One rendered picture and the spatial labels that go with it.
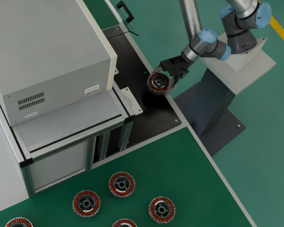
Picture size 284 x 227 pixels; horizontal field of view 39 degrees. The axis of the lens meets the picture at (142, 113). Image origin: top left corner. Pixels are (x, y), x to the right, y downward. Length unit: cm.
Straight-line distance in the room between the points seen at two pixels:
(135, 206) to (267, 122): 158
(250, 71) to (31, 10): 123
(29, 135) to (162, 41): 194
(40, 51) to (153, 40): 190
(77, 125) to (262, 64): 120
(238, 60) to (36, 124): 113
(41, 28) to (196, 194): 95
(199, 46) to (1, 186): 101
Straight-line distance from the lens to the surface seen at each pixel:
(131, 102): 190
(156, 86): 187
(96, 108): 148
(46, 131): 143
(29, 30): 142
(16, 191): 175
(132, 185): 172
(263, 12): 200
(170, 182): 179
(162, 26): 328
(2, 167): 179
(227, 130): 287
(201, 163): 187
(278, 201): 283
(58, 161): 155
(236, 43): 213
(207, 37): 177
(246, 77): 220
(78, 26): 143
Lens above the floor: 239
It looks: 59 degrees down
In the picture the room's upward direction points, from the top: 18 degrees clockwise
